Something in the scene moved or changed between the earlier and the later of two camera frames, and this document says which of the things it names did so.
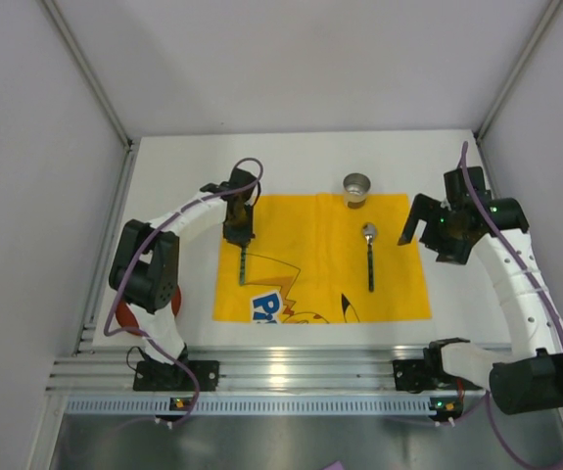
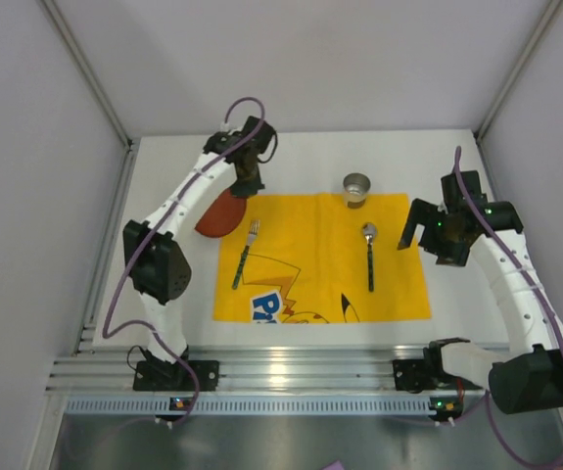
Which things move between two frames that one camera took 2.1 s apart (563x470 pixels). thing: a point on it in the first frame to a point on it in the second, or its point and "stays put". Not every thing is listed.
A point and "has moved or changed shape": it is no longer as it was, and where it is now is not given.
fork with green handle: [243, 264] has moved or changed shape
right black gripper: [434, 231] stays put
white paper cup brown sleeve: [355, 187] stays put
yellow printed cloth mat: [308, 261] stays put
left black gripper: [238, 234] to [248, 186]
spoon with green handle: [369, 232] stays put
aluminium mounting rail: [359, 369] stays put
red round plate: [127, 317] has moved or changed shape
